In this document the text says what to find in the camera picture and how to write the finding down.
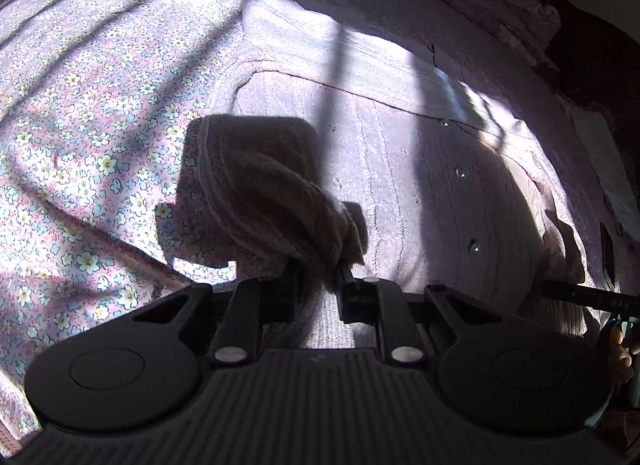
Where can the floral bed sheet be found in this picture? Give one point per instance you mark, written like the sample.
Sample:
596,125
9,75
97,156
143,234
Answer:
75,95

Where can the white pillow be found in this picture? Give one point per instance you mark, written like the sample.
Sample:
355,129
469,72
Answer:
600,155

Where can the person's right hand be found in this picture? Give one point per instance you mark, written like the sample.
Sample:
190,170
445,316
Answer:
624,355

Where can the dark wooden headboard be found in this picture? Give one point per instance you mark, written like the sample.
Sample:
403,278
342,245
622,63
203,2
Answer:
590,45

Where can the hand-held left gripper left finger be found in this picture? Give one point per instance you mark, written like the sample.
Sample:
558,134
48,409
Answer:
291,297

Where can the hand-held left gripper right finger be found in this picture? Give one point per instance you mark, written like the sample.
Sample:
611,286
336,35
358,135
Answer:
346,279

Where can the pink knit cardigan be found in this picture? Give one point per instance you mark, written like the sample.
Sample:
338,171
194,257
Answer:
410,155

